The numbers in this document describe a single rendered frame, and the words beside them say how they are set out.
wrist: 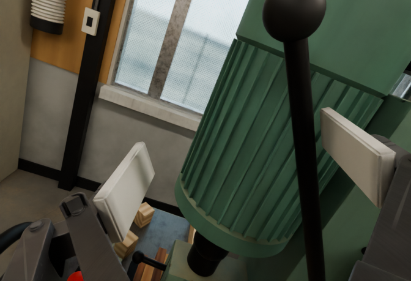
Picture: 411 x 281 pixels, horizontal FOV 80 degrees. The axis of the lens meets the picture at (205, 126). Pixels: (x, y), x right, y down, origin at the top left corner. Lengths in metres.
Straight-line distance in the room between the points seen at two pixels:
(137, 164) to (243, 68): 0.14
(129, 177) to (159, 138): 1.62
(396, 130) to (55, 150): 2.01
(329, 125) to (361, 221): 0.18
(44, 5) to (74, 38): 0.25
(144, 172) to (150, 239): 0.52
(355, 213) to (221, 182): 0.15
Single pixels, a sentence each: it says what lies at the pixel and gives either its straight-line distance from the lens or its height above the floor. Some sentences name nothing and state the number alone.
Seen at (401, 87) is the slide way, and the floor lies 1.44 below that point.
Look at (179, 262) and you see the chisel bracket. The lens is 0.45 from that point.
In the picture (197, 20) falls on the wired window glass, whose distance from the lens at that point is 1.66.
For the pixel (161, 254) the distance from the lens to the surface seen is 0.61.
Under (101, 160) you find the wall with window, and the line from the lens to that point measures 1.99.
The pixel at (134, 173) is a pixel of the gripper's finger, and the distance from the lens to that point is 0.17.
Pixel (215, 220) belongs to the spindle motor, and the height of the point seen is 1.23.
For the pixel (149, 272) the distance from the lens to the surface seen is 0.55.
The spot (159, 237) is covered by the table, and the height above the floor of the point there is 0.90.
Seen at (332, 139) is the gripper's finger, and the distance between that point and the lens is 0.18.
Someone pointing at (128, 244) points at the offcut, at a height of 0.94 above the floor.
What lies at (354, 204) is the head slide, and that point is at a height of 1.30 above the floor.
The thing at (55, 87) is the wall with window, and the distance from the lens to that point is 1.91.
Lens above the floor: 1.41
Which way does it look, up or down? 21 degrees down
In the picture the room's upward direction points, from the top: 22 degrees clockwise
